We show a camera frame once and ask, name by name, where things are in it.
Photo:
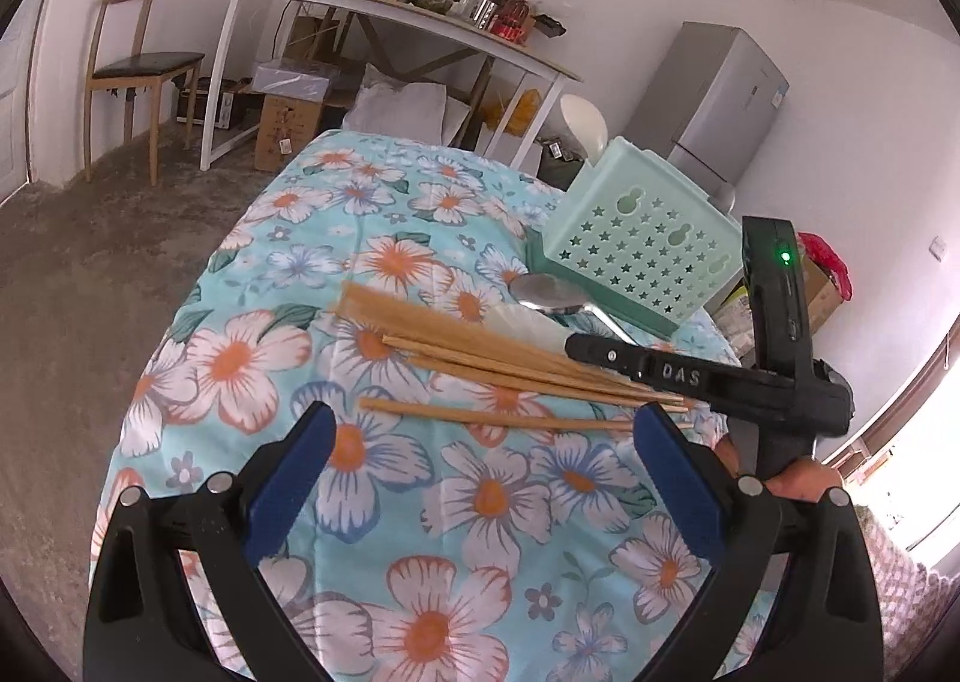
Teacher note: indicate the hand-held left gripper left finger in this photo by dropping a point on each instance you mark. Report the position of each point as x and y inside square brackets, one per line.
[296, 472]

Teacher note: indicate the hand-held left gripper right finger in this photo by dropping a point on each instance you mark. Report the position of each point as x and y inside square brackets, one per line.
[675, 479]

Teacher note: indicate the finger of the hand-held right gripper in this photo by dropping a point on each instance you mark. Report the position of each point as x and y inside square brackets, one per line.
[675, 373]

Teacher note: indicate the mint green utensil basket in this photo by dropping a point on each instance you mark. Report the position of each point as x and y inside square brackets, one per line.
[637, 247]

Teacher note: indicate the metal spoon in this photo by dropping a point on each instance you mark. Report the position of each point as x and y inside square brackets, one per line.
[544, 292]

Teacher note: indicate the white soup spoon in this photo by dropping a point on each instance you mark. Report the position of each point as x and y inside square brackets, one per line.
[583, 123]
[525, 326]

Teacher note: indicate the bundle of wooden chopsticks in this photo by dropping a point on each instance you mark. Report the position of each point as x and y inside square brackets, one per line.
[420, 320]

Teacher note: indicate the person's right hand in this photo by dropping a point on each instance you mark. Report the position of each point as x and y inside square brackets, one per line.
[806, 479]

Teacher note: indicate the open cardboard box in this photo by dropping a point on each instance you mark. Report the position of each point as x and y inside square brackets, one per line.
[821, 299]

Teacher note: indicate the red bag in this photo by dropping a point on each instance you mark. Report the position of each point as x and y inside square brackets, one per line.
[829, 262]

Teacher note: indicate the floral tablecloth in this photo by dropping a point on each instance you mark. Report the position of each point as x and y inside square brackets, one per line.
[450, 502]

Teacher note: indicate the grey refrigerator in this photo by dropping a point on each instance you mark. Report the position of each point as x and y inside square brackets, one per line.
[712, 105]

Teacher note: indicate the green sack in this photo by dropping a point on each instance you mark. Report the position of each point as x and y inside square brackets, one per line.
[559, 168]

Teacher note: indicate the yellow bag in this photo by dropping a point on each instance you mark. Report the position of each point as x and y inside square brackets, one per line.
[514, 108]

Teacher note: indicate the printed cardboard box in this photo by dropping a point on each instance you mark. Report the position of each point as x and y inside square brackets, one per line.
[285, 127]

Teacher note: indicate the small microwave oven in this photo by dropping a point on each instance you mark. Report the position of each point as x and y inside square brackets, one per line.
[206, 108]

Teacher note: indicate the white sack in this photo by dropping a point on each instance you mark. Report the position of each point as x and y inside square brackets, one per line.
[397, 108]

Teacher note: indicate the red cola bottle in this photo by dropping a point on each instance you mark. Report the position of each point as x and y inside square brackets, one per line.
[510, 22]

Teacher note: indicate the grey wrapped box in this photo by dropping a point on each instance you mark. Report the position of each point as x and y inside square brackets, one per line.
[296, 78]

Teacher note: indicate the metal tin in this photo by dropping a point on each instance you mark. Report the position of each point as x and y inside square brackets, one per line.
[481, 15]

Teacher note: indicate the brown cardboard box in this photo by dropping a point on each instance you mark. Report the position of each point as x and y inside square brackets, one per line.
[311, 37]

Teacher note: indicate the wooden chair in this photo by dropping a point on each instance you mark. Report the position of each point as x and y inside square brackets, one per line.
[146, 63]

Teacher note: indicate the white desk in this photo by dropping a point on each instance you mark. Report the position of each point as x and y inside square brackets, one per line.
[337, 0]

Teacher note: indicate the white wall socket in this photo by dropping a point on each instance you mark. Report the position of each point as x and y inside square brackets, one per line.
[938, 248]

